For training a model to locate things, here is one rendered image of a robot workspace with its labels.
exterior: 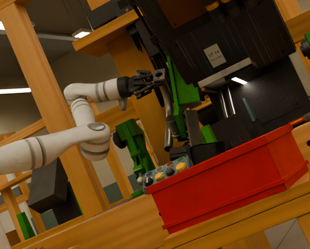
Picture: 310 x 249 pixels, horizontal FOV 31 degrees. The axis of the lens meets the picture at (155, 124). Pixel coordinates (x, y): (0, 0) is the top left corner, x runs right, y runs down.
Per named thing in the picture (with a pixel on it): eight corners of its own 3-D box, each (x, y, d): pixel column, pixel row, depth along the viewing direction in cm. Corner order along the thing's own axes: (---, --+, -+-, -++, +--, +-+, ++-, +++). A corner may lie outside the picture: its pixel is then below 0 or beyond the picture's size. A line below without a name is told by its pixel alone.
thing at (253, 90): (317, 116, 181) (273, 23, 185) (233, 153, 189) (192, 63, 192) (317, 115, 199) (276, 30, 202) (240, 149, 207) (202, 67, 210)
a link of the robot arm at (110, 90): (128, 94, 204) (112, 97, 205) (117, 71, 196) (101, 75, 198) (127, 111, 198) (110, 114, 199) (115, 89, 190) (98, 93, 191)
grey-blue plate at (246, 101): (266, 140, 161) (246, 96, 162) (260, 143, 162) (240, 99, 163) (269, 138, 170) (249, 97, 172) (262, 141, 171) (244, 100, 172)
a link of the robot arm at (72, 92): (102, 73, 197) (111, 93, 202) (63, 82, 200) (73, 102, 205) (99, 84, 191) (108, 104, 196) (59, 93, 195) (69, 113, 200)
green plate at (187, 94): (201, 116, 175) (190, 50, 176) (176, 120, 177) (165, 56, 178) (208, 115, 186) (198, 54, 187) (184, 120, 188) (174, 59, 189)
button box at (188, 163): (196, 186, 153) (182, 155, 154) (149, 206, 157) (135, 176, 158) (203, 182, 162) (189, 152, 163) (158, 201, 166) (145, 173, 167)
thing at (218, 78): (253, 66, 153) (249, 57, 153) (201, 92, 157) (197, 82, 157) (264, 75, 190) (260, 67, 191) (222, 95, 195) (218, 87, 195)
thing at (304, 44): (315, 57, 185) (305, 36, 186) (306, 61, 186) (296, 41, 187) (315, 59, 192) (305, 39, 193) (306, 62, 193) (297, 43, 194)
